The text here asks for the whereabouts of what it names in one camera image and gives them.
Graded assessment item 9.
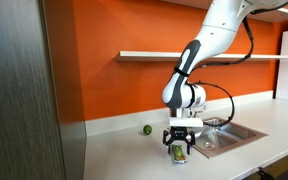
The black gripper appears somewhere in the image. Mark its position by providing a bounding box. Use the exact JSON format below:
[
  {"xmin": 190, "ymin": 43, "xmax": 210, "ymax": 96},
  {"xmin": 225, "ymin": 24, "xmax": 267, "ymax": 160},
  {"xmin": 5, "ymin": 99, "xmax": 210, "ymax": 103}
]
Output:
[{"xmin": 162, "ymin": 126, "xmax": 197, "ymax": 156}]

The green granola bar packet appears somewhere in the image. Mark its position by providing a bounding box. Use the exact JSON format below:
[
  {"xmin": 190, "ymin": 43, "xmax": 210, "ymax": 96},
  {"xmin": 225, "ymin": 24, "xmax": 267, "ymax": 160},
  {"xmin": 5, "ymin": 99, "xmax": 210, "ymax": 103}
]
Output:
[{"xmin": 170, "ymin": 143, "xmax": 188, "ymax": 165}]

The white counter backsplash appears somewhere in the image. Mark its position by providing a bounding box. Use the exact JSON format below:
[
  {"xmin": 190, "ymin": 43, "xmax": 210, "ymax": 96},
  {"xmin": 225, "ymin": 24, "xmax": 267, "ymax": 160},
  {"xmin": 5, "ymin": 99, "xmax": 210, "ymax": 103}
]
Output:
[{"xmin": 84, "ymin": 89, "xmax": 275, "ymax": 138}]

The green lime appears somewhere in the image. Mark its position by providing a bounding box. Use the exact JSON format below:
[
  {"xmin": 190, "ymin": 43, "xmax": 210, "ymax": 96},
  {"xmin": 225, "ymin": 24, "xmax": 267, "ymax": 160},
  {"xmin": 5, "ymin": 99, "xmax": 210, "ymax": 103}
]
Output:
[{"xmin": 142, "ymin": 124, "xmax": 153, "ymax": 136}]

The stainless steel sink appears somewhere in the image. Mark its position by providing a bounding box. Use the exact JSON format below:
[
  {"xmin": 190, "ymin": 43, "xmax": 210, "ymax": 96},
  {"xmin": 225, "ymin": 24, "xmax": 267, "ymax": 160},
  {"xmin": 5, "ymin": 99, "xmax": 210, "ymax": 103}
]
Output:
[{"xmin": 192, "ymin": 116, "xmax": 269, "ymax": 160}]

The dark wood cabinet panel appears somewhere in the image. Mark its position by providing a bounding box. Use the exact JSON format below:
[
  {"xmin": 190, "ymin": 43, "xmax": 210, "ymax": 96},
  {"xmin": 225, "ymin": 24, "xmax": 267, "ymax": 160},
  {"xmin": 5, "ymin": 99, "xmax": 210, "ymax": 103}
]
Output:
[{"xmin": 0, "ymin": 0, "xmax": 87, "ymax": 180}]

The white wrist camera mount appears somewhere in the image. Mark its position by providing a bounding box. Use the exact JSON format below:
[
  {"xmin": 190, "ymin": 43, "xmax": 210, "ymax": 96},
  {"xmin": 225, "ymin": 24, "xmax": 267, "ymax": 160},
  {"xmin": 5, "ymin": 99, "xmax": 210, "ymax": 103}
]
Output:
[{"xmin": 168, "ymin": 116, "xmax": 205, "ymax": 129}]

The white wall shelf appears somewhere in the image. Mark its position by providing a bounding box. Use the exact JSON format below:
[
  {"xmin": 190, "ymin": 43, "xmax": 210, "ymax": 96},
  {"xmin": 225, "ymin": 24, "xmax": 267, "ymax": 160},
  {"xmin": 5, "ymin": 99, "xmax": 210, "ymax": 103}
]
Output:
[{"xmin": 114, "ymin": 50, "xmax": 288, "ymax": 63}]

